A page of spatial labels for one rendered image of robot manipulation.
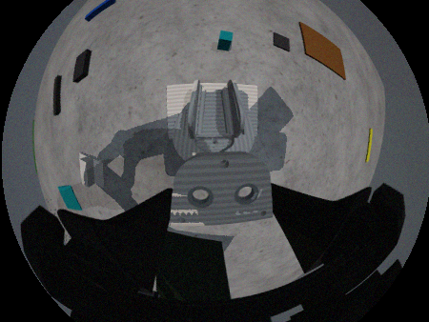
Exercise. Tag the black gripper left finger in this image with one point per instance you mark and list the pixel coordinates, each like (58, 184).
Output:
(132, 240)

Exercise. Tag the blue rectangular block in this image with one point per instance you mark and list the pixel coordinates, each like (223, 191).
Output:
(101, 7)

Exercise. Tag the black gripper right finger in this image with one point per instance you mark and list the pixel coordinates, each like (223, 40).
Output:
(312, 224)

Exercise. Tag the brown flat rectangular plate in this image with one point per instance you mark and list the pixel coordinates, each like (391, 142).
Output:
(320, 48)

